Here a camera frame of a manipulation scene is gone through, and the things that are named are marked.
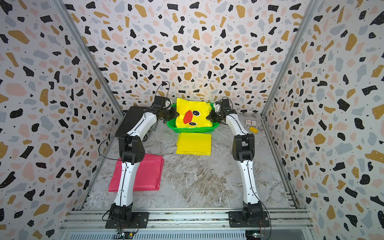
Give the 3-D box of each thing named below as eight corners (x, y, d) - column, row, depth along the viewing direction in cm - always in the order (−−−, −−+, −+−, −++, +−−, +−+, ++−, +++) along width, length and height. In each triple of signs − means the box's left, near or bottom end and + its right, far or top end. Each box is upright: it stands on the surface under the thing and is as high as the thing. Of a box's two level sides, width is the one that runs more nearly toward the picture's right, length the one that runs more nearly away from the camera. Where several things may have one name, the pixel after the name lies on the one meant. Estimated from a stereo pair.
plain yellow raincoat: (176, 155, 100) (175, 153, 98) (178, 134, 111) (178, 132, 110) (212, 155, 100) (212, 153, 98) (211, 134, 112) (211, 132, 110)
